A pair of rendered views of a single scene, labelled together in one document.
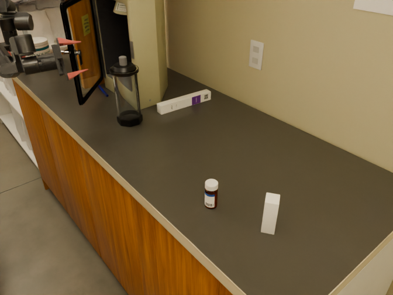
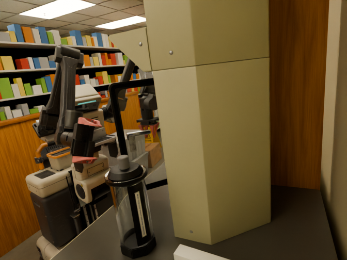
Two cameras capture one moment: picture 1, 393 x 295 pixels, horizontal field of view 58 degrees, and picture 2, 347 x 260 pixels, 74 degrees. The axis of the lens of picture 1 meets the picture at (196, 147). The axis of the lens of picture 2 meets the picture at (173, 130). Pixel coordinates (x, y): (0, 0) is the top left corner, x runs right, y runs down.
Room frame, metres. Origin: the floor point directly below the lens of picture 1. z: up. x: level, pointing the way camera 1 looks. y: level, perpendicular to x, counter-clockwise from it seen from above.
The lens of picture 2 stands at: (1.19, -0.29, 1.41)
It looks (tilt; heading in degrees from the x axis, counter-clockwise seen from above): 14 degrees down; 66
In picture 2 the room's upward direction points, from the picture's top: 7 degrees counter-clockwise
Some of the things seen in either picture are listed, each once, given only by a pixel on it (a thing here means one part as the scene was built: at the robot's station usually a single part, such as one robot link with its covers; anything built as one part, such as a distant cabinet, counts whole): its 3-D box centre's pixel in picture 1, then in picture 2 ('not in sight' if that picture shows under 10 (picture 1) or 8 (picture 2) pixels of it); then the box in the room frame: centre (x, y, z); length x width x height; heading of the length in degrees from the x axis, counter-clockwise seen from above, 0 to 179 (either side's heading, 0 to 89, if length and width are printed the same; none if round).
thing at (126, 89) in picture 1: (127, 94); (132, 208); (1.28, 0.27, 1.06); 0.11 x 0.11 x 0.21
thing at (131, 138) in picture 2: (79, 57); (132, 143); (1.35, 0.46, 1.18); 0.02 x 0.02 x 0.06; 85
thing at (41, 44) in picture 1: (37, 53); not in sight; (1.92, 0.87, 1.02); 0.13 x 0.13 x 0.15
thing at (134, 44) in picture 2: not in sight; (160, 53); (1.47, 0.39, 1.46); 0.32 x 0.11 x 0.10; 39
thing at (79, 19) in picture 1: (84, 47); (160, 133); (1.46, 0.46, 1.19); 0.30 x 0.01 x 0.40; 175
